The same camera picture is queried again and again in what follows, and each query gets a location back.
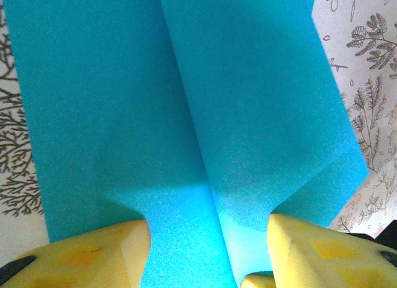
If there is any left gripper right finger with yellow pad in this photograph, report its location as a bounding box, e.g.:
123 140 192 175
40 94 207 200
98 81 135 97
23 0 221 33
241 213 397 288

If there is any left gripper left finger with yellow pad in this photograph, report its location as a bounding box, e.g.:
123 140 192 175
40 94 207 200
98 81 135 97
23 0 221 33
0 219 153 288

